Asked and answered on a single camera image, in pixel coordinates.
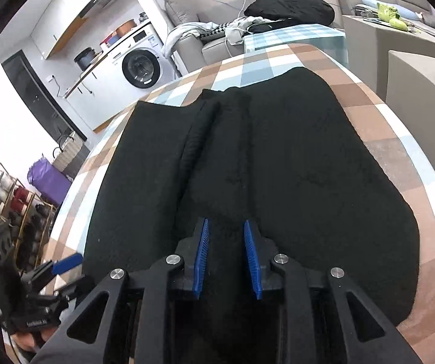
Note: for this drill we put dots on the grey ledge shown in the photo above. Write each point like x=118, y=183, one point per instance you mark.
x=422, y=94

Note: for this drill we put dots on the green toy figure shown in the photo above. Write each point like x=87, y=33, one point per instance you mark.
x=390, y=14

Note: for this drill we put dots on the brown blue checked blanket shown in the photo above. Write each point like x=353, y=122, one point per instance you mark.
x=392, y=148

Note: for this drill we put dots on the black jacket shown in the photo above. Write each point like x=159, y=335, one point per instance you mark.
x=293, y=5

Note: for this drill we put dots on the black white checkered cloth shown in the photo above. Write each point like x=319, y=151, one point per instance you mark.
x=213, y=32

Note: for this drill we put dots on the red blue basin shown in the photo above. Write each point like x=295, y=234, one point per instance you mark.
x=110, y=39

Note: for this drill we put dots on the white upper cabinets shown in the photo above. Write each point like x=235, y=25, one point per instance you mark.
x=61, y=19

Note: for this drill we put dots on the teal checked cloth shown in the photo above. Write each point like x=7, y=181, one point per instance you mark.
x=297, y=36

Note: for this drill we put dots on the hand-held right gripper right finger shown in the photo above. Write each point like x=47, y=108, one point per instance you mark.
x=251, y=258

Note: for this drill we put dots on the purple bag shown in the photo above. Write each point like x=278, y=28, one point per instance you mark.
x=48, y=182

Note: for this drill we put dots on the black cooking pot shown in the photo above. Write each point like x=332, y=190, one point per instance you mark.
x=84, y=58

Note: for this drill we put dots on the woven basket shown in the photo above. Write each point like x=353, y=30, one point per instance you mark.
x=69, y=153

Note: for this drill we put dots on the orange basin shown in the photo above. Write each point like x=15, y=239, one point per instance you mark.
x=125, y=27

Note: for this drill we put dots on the grey bedside table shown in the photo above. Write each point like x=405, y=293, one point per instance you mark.
x=392, y=45

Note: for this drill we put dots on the range hood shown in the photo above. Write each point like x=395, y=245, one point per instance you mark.
x=103, y=2

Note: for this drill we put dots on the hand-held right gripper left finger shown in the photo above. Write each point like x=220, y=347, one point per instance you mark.
x=201, y=258

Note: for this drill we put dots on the shoe rack with shoes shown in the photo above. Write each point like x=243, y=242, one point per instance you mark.
x=8, y=204

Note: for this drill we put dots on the white base cabinet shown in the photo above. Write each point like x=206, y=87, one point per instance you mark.
x=99, y=98

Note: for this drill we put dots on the black knit sweater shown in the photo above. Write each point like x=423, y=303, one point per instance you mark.
x=297, y=159

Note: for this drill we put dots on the white washing machine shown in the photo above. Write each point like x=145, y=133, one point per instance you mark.
x=141, y=68

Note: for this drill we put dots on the person's left hand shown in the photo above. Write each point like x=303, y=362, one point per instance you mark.
x=31, y=343

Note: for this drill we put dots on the blue pillow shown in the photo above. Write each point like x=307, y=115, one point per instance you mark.
x=411, y=13

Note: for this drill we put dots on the dark door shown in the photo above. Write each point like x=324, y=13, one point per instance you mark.
x=35, y=94

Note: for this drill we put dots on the white clothes pile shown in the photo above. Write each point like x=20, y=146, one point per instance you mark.
x=240, y=28

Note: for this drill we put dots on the grey sofa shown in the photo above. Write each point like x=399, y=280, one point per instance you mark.
x=209, y=3

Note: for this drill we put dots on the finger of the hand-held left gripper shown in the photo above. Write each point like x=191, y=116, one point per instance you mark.
x=67, y=262
x=77, y=288

